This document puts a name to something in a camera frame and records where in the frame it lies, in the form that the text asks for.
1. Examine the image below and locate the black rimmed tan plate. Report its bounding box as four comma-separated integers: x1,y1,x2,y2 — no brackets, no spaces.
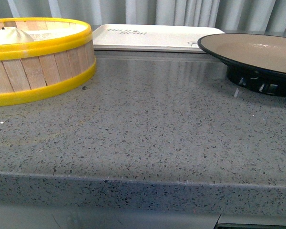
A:
197,33,286,97

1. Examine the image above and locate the white steamed bun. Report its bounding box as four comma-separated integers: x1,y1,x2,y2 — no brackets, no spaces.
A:
0,27,34,45

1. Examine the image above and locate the white bear print tray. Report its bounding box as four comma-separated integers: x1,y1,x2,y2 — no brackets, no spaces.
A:
92,24,224,53

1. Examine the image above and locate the yellow rimmed bamboo steamer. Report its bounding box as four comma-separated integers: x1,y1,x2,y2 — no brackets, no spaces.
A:
0,17,96,106

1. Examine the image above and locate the grey pleated curtain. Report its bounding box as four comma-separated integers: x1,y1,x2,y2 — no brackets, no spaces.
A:
0,0,286,32

